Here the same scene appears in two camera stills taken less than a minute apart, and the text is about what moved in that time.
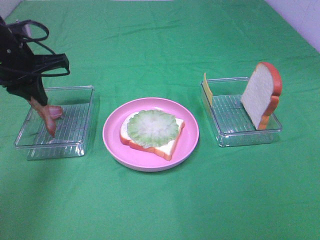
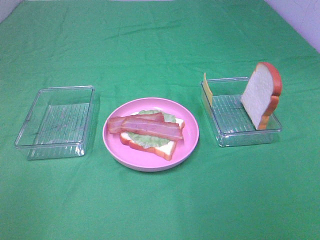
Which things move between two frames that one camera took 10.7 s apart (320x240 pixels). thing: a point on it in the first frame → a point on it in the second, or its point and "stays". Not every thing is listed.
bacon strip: x=43 y=110 → x=152 y=127
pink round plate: x=137 y=158 stays
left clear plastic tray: x=71 y=129 stays
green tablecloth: x=127 y=50 stays
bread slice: x=166 y=150 stays
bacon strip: x=55 y=111 → x=114 y=123
